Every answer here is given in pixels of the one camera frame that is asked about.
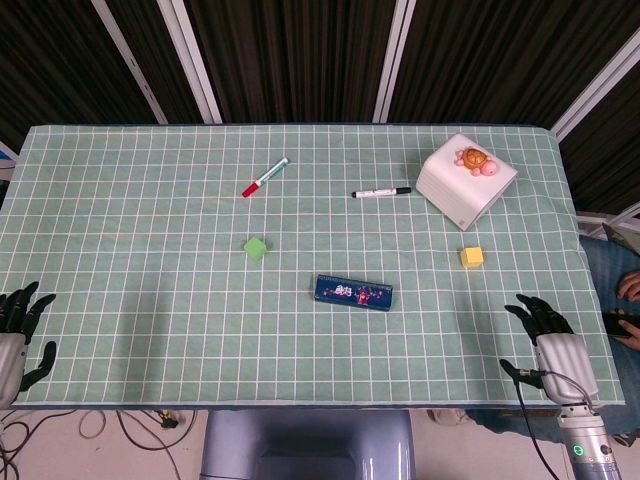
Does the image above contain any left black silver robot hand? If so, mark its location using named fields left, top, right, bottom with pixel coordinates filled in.
left=0, top=281, right=58, bottom=410

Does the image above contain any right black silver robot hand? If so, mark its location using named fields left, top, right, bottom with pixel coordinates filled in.
left=499, top=293, right=600, bottom=407

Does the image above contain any blue glasses case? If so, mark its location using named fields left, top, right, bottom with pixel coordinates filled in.
left=313, top=272, right=396, bottom=313

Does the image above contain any bystander hand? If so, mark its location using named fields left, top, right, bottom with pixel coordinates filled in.
left=619, top=319, right=640, bottom=354
left=617, top=269, right=640, bottom=302

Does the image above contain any white ribbed box device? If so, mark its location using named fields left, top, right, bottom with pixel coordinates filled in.
left=415, top=133, right=519, bottom=232

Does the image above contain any black smartphone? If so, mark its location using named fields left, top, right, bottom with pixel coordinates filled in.
left=602, top=310, right=640, bottom=340

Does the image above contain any bystander blue jeans leg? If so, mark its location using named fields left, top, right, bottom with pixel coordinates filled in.
left=467, top=234, right=640, bottom=446

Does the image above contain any yellow cube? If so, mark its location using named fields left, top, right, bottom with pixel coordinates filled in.
left=459, top=245, right=485, bottom=270

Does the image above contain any green checkered tablecloth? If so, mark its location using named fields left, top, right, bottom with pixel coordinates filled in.
left=0, top=124, right=627, bottom=407

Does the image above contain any blue white edge object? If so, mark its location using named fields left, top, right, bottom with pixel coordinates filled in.
left=0, top=141, right=20, bottom=174

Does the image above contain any orange pink turtle toy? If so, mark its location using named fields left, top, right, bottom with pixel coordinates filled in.
left=452, top=146, right=499, bottom=178

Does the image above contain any black-capped whiteboard marker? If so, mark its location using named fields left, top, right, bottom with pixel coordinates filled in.
left=350, top=186, right=413, bottom=200

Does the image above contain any green cube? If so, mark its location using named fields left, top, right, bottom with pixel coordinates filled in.
left=242, top=236, right=269, bottom=262

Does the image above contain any blue-grey robot torso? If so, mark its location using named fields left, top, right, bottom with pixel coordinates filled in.
left=199, top=408, right=417, bottom=480

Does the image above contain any red-capped whiteboard marker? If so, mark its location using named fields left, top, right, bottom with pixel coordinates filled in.
left=241, top=157, right=290, bottom=200

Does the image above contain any black hand cable with plug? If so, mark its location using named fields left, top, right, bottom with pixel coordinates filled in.
left=513, top=368, right=599, bottom=480

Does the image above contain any grey floor cable loop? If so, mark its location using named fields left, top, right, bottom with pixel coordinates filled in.
left=78, top=409, right=110, bottom=441

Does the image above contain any grey metal frame base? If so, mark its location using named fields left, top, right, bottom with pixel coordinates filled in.
left=577, top=209, right=640, bottom=236

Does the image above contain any black floor cable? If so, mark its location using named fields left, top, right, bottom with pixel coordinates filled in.
left=117, top=409, right=199, bottom=452

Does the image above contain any white partition post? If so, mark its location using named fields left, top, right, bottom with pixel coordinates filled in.
left=156, top=0, right=224, bottom=125
left=552, top=38, right=640, bottom=144
left=372, top=0, right=417, bottom=124
left=91, top=0, right=169, bottom=125

